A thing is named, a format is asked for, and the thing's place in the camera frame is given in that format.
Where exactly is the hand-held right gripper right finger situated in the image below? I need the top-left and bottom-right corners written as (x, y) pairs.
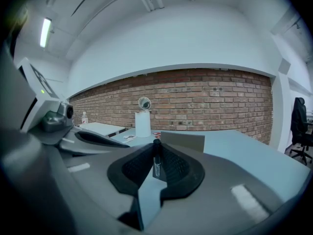
top-left (143, 142), bottom-right (312, 235)

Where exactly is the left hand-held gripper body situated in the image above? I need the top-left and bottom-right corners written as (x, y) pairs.
top-left (0, 40), bottom-right (75, 146)

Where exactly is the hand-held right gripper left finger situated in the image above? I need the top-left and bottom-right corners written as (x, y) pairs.
top-left (0, 131), bottom-right (157, 235)

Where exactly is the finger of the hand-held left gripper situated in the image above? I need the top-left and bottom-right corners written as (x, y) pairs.
top-left (74, 130), bottom-right (131, 148)
top-left (58, 141), bottom-right (130, 157)

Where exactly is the black pen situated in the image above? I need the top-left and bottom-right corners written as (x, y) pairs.
top-left (152, 138), bottom-right (162, 179)

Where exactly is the white table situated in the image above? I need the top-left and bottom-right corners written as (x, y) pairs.
top-left (76, 121), bottom-right (127, 139)

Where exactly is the white cylindrical container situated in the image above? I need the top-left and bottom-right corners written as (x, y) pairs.
top-left (134, 110), bottom-right (152, 139)

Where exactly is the round mirror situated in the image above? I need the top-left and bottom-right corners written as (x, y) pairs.
top-left (138, 96), bottom-right (152, 111)

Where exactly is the ceiling tube light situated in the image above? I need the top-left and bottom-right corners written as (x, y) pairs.
top-left (39, 17), bottom-right (53, 49)

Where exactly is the black office chair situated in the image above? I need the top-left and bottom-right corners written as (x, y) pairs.
top-left (289, 96), bottom-right (313, 166)

